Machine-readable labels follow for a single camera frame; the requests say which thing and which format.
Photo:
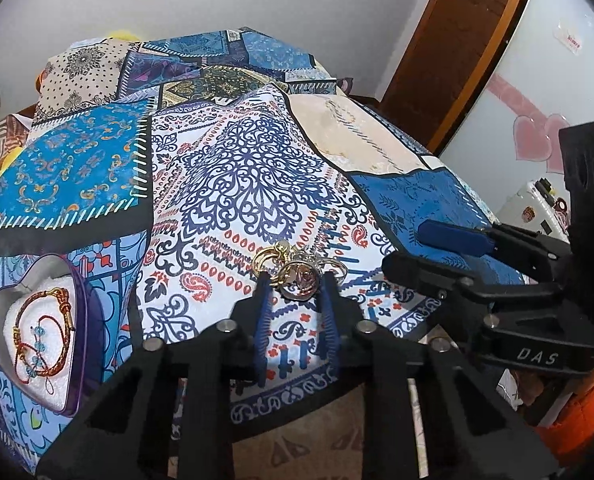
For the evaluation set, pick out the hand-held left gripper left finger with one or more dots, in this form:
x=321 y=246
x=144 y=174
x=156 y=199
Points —
x=263 y=332

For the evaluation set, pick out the brown wooden door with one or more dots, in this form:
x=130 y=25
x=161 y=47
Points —
x=457 y=35

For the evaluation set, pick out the white cabinet with pink hearts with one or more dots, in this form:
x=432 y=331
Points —
x=552 y=70

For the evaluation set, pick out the orange cloth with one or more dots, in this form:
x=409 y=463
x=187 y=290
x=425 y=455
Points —
x=577 y=410

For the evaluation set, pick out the gold hoop earrings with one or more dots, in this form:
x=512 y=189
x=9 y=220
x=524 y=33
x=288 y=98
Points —
x=264 y=258

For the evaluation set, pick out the white appliance with stickers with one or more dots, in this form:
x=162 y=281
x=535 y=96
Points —
x=522 y=205

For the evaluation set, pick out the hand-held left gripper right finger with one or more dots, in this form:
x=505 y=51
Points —
x=330 y=332

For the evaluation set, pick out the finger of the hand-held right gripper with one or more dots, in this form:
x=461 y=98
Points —
x=427 y=272
x=452 y=236

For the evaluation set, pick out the blue patchwork printed blanket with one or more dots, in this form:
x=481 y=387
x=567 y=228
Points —
x=237 y=175

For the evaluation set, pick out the purple heart-shaped tin box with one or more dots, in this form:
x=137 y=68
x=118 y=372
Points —
x=93 y=320

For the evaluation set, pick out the yellow cloth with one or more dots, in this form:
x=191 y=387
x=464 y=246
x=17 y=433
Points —
x=123 y=34

